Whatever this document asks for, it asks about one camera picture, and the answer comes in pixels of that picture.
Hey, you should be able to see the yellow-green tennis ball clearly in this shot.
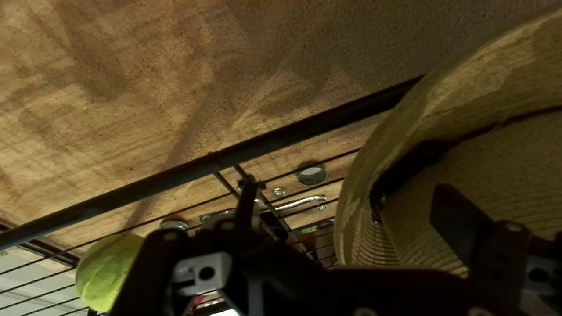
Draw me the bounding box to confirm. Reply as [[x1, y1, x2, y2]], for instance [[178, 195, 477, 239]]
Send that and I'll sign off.
[[73, 232, 147, 315]]

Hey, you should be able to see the woven straw hat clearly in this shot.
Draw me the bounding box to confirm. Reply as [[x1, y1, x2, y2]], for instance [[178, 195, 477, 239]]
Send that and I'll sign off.
[[331, 7, 562, 278]]

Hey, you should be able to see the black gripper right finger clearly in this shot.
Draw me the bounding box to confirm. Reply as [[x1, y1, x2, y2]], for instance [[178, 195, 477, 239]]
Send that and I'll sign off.
[[428, 183, 562, 316]]

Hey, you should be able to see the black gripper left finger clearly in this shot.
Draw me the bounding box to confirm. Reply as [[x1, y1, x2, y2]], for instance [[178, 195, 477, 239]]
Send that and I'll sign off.
[[110, 174, 329, 316]]

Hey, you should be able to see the small round metal cap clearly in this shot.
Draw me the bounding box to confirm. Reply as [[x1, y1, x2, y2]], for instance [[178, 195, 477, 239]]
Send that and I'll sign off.
[[296, 164, 328, 186]]

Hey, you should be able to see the black metal wire rack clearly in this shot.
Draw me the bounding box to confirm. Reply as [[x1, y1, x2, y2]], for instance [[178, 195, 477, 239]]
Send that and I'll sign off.
[[0, 76, 423, 316]]

